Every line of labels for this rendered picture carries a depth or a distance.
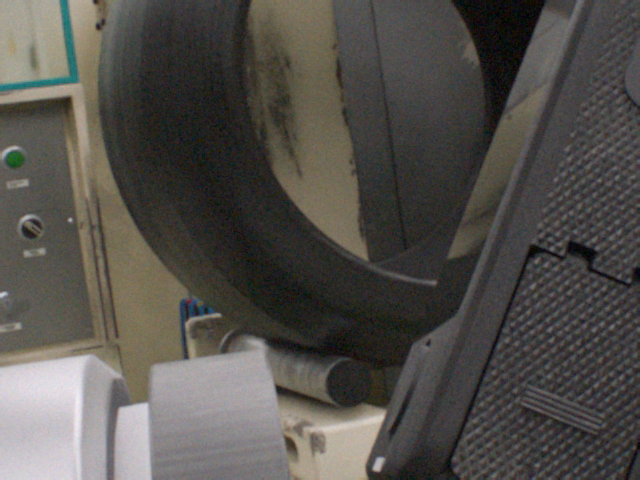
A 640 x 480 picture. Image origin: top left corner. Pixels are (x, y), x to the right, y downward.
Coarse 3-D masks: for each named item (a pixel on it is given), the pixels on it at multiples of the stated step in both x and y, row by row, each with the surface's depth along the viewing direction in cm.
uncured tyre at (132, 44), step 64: (128, 0) 127; (192, 0) 118; (512, 0) 157; (128, 64) 122; (192, 64) 118; (512, 64) 159; (128, 128) 125; (192, 128) 118; (128, 192) 134; (192, 192) 120; (256, 192) 119; (192, 256) 125; (256, 256) 121; (320, 256) 121; (256, 320) 129; (320, 320) 124; (384, 320) 124
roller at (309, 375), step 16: (240, 336) 152; (272, 352) 138; (288, 352) 134; (304, 352) 131; (320, 352) 129; (272, 368) 136; (288, 368) 132; (304, 368) 127; (320, 368) 124; (336, 368) 121; (352, 368) 122; (288, 384) 133; (304, 384) 127; (320, 384) 123; (336, 384) 121; (352, 384) 122; (368, 384) 122; (336, 400) 121; (352, 400) 122
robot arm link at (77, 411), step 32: (0, 384) 13; (32, 384) 13; (64, 384) 13; (96, 384) 13; (0, 416) 13; (32, 416) 12; (64, 416) 12; (96, 416) 13; (128, 416) 14; (0, 448) 12; (32, 448) 12; (64, 448) 12; (96, 448) 12; (128, 448) 13
